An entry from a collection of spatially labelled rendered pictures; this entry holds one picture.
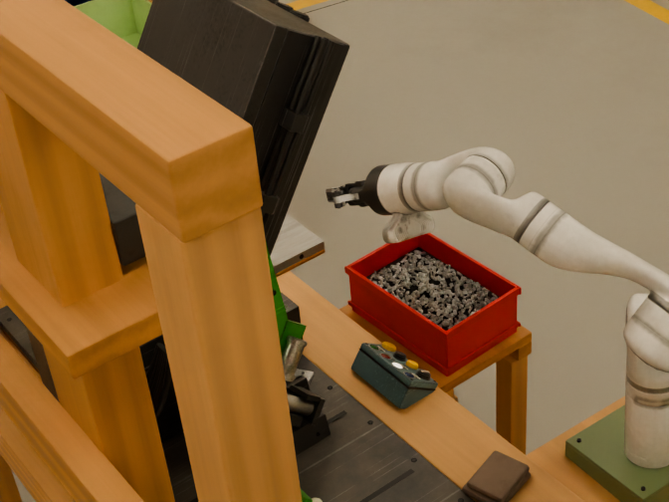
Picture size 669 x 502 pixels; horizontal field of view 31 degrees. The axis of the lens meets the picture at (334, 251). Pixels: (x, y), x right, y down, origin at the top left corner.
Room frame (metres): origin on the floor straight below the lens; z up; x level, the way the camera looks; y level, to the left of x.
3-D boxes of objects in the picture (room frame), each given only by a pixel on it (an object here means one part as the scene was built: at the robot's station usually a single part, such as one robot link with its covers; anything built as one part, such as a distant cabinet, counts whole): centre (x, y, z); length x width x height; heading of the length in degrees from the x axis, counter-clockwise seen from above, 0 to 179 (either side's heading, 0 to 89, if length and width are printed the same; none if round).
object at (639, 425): (1.48, -0.52, 0.98); 0.09 x 0.09 x 0.17; 37
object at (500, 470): (1.43, -0.24, 0.91); 0.10 x 0.08 x 0.03; 137
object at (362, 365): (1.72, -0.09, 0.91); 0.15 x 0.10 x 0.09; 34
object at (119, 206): (1.35, 0.29, 1.59); 0.15 x 0.07 x 0.07; 34
